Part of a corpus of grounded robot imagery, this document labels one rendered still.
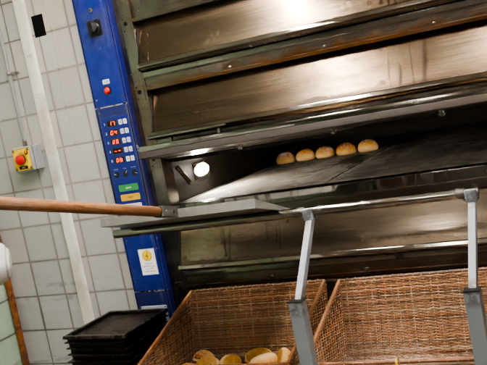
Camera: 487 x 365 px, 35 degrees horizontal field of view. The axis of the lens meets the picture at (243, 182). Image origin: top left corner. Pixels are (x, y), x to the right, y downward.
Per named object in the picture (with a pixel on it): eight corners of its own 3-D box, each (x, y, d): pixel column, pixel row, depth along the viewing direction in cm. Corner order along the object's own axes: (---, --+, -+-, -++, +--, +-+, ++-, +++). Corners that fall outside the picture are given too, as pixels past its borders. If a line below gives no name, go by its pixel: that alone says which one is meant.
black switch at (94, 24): (90, 38, 291) (83, 9, 290) (103, 34, 289) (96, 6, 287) (84, 38, 288) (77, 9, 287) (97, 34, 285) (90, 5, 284)
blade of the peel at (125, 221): (255, 208, 220) (254, 198, 221) (100, 227, 244) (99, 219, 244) (301, 211, 252) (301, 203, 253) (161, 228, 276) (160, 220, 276)
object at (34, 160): (27, 170, 319) (22, 146, 318) (46, 166, 315) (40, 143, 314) (14, 173, 313) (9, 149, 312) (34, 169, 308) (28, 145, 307)
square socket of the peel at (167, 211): (163, 216, 223) (162, 205, 224) (152, 217, 225) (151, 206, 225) (179, 216, 231) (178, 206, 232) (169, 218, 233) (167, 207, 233)
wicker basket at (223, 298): (203, 357, 296) (188, 289, 293) (341, 351, 274) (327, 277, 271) (140, 413, 252) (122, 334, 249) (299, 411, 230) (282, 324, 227)
